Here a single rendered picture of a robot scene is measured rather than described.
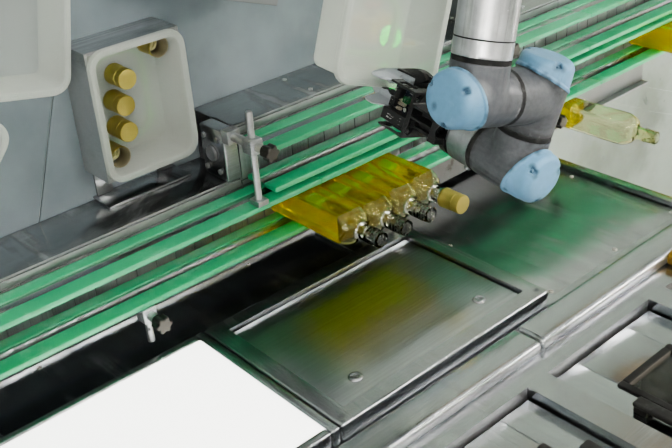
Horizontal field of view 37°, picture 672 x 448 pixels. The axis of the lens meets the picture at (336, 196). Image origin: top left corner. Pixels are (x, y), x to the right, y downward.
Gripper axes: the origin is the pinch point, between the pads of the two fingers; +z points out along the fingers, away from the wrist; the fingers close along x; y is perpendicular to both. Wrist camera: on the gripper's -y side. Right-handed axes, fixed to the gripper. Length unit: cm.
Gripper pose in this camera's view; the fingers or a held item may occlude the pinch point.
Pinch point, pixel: (380, 79)
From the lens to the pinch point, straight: 156.4
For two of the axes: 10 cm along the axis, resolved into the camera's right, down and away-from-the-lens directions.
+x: -2.7, 8.9, 3.8
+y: -7.4, 0.6, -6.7
